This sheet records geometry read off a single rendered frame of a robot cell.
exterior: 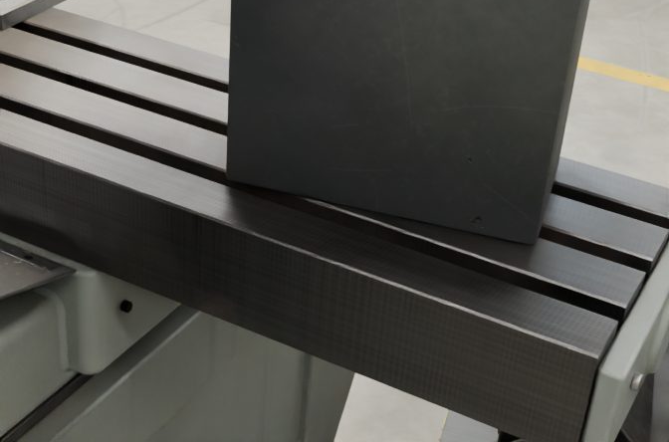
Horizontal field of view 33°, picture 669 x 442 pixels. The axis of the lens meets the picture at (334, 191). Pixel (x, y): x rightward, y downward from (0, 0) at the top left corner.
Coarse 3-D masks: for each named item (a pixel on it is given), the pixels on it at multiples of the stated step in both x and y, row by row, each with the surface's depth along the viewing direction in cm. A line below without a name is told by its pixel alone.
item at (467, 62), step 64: (256, 0) 73; (320, 0) 72; (384, 0) 70; (448, 0) 69; (512, 0) 68; (576, 0) 67; (256, 64) 75; (320, 64) 74; (384, 64) 72; (448, 64) 71; (512, 64) 70; (576, 64) 79; (256, 128) 77; (320, 128) 76; (384, 128) 74; (448, 128) 73; (512, 128) 72; (320, 192) 78; (384, 192) 77; (448, 192) 75; (512, 192) 74
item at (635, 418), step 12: (660, 372) 128; (648, 384) 124; (660, 384) 126; (636, 396) 120; (648, 396) 122; (660, 396) 124; (636, 408) 118; (648, 408) 121; (660, 408) 123; (624, 420) 115; (636, 420) 117; (648, 420) 119; (660, 420) 121; (504, 432) 117; (624, 432) 113; (636, 432) 115; (648, 432) 118; (660, 432) 119
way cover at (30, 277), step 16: (0, 240) 85; (0, 256) 82; (16, 256) 83; (32, 256) 83; (0, 272) 80; (16, 272) 80; (32, 272) 81; (48, 272) 81; (64, 272) 82; (0, 288) 77; (16, 288) 78; (32, 288) 79
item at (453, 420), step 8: (448, 416) 145; (456, 416) 145; (464, 416) 145; (448, 424) 143; (456, 424) 143; (464, 424) 143; (472, 424) 144; (480, 424) 144; (448, 432) 142; (456, 432) 142; (464, 432) 142; (472, 432) 142; (480, 432) 142; (488, 432) 142; (496, 432) 143; (440, 440) 141; (448, 440) 141; (456, 440) 141; (464, 440) 141; (472, 440) 141; (480, 440) 141; (488, 440) 141; (496, 440) 141
